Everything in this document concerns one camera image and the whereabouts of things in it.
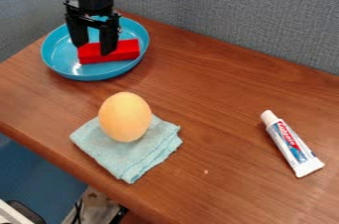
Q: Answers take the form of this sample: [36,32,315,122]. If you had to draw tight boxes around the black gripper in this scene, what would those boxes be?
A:
[64,0,118,56]

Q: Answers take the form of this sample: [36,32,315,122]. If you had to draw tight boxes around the red rectangular block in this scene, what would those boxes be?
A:
[77,39,140,64]

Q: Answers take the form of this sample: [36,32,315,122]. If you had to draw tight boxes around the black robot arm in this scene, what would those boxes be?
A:
[64,0,120,56]

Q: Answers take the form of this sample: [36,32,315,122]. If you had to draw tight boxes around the blue plate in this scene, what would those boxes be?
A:
[41,17,149,81]

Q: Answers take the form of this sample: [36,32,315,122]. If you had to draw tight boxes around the orange egg-shaped object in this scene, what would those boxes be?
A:
[97,92,152,143]

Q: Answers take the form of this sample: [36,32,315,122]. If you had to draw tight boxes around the grey object under table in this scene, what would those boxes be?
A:
[61,187,118,224]

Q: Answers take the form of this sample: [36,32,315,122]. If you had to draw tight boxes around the light blue folded cloth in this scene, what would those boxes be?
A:
[70,116,183,184]

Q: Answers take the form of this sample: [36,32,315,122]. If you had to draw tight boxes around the white toothpaste tube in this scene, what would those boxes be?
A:
[260,110,324,178]

